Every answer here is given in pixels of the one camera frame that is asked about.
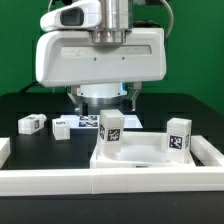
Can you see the white marker base plate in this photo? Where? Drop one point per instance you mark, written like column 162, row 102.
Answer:
column 92, row 121

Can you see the white left fence wall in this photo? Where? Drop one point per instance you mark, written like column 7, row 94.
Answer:
column 5, row 150

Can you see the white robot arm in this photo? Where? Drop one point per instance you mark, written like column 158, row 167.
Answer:
column 97, row 50

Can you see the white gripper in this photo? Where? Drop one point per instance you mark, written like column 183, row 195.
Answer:
column 95, row 42

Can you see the white fence wall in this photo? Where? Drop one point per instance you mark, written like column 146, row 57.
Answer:
column 103, row 181
column 5, row 150
column 205, row 152

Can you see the white front fence wall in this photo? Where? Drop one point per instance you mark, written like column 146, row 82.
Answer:
column 103, row 181

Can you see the white square tabletop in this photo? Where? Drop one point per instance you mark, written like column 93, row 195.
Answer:
column 136, row 150

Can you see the white right fence wall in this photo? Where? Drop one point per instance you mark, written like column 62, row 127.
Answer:
column 205, row 152

